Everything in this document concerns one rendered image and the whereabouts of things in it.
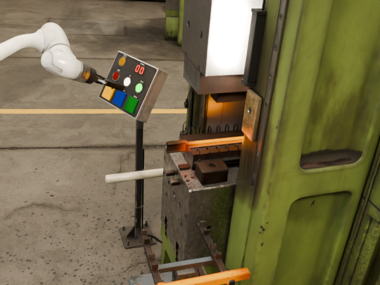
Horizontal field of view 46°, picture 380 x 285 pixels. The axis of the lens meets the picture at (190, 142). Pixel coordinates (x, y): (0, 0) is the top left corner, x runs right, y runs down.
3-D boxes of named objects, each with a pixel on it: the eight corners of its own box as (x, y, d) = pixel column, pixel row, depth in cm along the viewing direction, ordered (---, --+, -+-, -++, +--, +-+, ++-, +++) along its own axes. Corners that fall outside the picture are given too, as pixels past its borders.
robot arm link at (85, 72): (76, 82, 192) (87, 86, 197) (85, 63, 191) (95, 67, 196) (65, 76, 197) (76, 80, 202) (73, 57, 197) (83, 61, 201)
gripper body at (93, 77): (76, 78, 202) (92, 84, 209) (86, 84, 196) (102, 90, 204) (83, 63, 201) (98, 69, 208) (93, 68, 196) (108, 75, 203)
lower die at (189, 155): (191, 169, 193) (193, 153, 189) (178, 147, 209) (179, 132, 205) (276, 159, 206) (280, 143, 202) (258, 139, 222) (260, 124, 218)
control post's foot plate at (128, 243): (124, 250, 276) (124, 239, 272) (117, 228, 294) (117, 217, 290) (158, 244, 283) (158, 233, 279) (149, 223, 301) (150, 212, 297)
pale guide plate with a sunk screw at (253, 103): (250, 141, 162) (257, 99, 154) (241, 130, 170) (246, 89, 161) (256, 141, 163) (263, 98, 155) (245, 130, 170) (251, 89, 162)
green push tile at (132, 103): (132, 113, 223) (138, 100, 223) (123, 108, 228) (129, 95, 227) (134, 114, 225) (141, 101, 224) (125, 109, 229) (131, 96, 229)
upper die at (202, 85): (198, 94, 176) (200, 72, 171) (182, 76, 192) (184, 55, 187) (290, 88, 189) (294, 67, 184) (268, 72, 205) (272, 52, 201)
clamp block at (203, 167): (201, 185, 183) (202, 172, 180) (194, 174, 190) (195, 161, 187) (228, 181, 187) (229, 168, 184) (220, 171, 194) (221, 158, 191)
